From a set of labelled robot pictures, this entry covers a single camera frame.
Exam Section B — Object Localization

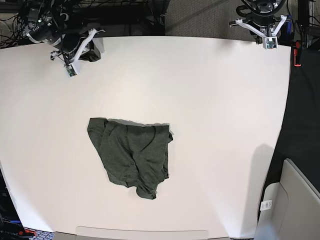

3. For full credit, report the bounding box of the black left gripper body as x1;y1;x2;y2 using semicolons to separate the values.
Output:
250;15;275;34

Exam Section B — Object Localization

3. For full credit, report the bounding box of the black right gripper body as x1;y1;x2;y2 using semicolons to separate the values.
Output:
60;33;86;54

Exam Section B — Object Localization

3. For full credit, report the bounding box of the dark green long-sleeve shirt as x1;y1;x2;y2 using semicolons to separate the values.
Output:
87;118;173;200

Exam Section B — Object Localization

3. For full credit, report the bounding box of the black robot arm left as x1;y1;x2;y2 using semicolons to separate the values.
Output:
236;0;287;37

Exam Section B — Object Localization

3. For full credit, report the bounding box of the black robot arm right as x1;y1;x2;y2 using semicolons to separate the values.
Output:
24;0;103;65

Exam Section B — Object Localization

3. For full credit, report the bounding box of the orange black clamp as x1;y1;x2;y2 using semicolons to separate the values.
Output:
293;40;304;67

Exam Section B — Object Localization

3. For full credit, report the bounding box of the red black tool bottom-left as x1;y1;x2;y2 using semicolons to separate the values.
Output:
18;229;37;238

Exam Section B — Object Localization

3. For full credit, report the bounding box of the grey plastic bin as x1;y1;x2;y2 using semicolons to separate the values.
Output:
254;158;320;240

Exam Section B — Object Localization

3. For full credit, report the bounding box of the blue handled tool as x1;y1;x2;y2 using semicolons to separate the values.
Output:
286;15;292;36

